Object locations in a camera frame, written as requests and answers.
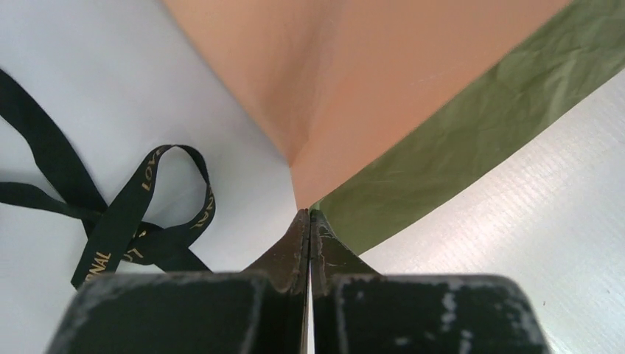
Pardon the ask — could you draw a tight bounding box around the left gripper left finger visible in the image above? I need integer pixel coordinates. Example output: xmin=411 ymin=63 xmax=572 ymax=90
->
xmin=48 ymin=209 xmax=310 ymax=353

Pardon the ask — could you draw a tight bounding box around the two-sided peach green wrapping paper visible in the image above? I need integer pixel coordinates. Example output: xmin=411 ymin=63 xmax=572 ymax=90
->
xmin=165 ymin=1 xmax=624 ymax=253

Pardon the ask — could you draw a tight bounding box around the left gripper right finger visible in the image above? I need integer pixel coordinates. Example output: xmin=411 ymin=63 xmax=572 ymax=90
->
xmin=310 ymin=210 xmax=549 ymax=353

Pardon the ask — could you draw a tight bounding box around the black ribbon with gold text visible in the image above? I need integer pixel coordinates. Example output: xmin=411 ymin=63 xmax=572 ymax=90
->
xmin=1 ymin=72 xmax=215 ymax=288

